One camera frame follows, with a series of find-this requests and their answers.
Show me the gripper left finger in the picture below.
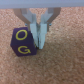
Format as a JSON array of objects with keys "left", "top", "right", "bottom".
[{"left": 14, "top": 7, "right": 42, "bottom": 50}]

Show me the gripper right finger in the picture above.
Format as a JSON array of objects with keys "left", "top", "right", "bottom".
[{"left": 38, "top": 7, "right": 62, "bottom": 50}]

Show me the purple block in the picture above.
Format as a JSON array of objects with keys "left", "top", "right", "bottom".
[{"left": 9, "top": 27, "right": 36, "bottom": 58}]

